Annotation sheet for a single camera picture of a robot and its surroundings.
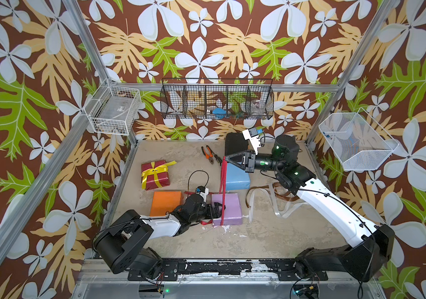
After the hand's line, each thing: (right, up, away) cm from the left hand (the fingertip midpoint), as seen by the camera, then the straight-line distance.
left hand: (219, 206), depth 87 cm
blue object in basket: (0, +47, +8) cm, 47 cm away
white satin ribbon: (+36, -2, +4) cm, 36 cm away
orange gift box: (-26, +3, -1) cm, 26 cm away
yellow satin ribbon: (-34, +17, +10) cm, 39 cm away
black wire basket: (-3, +55, +11) cm, 56 cm away
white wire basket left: (-50, +46, -1) cm, 68 cm away
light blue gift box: (+9, +13, +6) cm, 17 cm away
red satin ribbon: (0, +12, -12) cm, 17 cm away
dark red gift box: (-29, +13, +8) cm, 33 cm away
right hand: (+1, +22, -25) cm, 34 cm away
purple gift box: (+6, -2, -6) cm, 8 cm away
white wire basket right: (+62, +31, -5) cm, 70 cm away
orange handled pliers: (-4, +25, +24) cm, 35 cm away
